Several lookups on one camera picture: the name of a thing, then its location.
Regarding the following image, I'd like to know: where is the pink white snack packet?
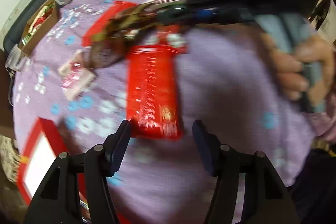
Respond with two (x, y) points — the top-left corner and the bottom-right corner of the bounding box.
(58, 50), (96, 101)

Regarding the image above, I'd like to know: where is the long red snack bar packet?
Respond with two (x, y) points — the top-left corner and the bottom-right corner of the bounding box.
(126, 45), (183, 140)

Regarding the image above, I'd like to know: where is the brown gold sesame packet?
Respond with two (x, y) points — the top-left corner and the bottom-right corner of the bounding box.
(88, 3), (162, 69)

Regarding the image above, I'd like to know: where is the red floral snack packet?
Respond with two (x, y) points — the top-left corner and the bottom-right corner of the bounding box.
(143, 25), (187, 54)

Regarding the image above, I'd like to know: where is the cardboard box of snacks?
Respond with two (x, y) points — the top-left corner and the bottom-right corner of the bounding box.
(19, 0), (59, 57)

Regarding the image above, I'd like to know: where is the person right hand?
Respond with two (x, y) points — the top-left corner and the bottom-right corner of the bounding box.
(260, 33), (335, 105)

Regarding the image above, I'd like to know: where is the red white gift box tray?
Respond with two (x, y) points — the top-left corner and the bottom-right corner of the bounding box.
(18, 117), (86, 223)

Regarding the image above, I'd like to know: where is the leopard print blanket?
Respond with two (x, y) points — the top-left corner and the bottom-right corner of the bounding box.
(0, 135), (21, 184)

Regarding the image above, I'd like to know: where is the purple floral tablecloth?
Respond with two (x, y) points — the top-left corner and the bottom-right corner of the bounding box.
(13, 0), (314, 223)

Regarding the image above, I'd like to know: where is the clear plastic cup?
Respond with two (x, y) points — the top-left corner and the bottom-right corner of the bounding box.
(5, 45), (29, 72)

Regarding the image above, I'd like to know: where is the red rectangular snack box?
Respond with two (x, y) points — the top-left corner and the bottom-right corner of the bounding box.
(81, 1), (137, 47)

